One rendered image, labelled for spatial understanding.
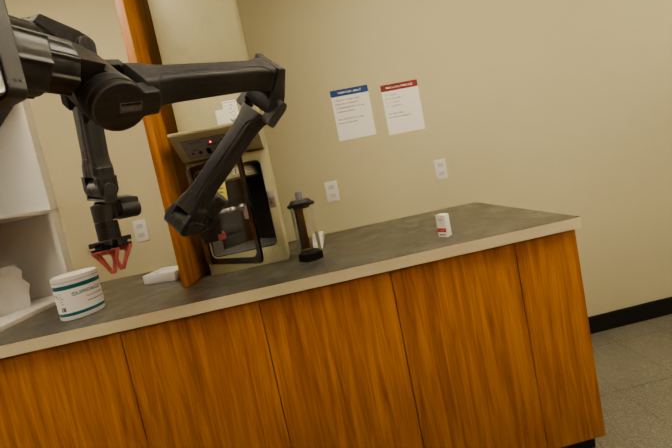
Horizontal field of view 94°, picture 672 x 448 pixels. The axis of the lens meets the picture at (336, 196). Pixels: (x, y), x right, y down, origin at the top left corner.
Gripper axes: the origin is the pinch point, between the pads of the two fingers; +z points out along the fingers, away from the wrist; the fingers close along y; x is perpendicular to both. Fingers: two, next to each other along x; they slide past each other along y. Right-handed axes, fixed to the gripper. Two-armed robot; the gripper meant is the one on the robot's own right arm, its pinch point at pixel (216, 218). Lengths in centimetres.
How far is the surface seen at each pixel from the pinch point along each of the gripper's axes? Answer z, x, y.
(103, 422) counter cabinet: -2, 49, -56
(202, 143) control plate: 13.0, 2.0, 28.5
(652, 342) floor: 45, -197, -122
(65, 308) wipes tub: 4, 56, -18
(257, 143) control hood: 16.2, -17.5, 24.7
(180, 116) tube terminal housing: 20.3, 9.8, 42.4
